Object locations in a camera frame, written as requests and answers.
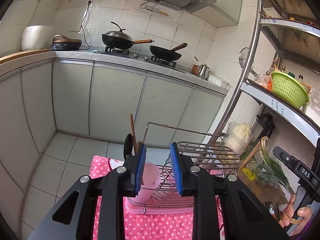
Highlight green plastic colander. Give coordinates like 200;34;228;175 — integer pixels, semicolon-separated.
271;71;309;108

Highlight right hand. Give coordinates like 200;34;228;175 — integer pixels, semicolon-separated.
278;193;314;237

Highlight brown wooden chopstick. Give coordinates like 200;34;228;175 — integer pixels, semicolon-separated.
129;113;138;153

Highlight gas stove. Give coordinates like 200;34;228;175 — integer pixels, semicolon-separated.
92;47;191;72

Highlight metal shelf frame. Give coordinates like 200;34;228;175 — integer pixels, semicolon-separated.
214;0;319;146

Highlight steel kettle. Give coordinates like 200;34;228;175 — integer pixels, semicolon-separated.
197;64;210;80

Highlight white rice cooker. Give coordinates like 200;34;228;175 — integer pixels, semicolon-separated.
21;25;53;51

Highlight cardboard box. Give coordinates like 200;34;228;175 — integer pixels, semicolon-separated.
237;168;287;220

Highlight green onions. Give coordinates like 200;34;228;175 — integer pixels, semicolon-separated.
245;137;293;193

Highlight black blender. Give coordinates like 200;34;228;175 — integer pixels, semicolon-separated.
251;113;275;145

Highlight pink utensil cup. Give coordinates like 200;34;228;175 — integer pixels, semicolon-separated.
131;163;161;204

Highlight black frying pan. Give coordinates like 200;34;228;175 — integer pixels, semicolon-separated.
149;43;188;62

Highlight lidded black wok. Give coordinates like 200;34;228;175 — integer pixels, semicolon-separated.
101;21;154;50

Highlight pink polka dot towel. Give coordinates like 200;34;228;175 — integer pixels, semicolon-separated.
89;155;226;240

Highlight pink drainer tray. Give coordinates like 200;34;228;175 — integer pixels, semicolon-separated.
125;166;194;215

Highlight napa cabbage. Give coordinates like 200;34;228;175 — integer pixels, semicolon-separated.
223;122;251;153

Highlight metal wire rack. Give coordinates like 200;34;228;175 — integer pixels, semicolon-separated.
125;135;241;215

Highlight black induction cooker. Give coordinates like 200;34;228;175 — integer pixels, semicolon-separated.
50;34;82;51

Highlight black spoon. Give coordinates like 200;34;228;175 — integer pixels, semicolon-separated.
123;133;133;159

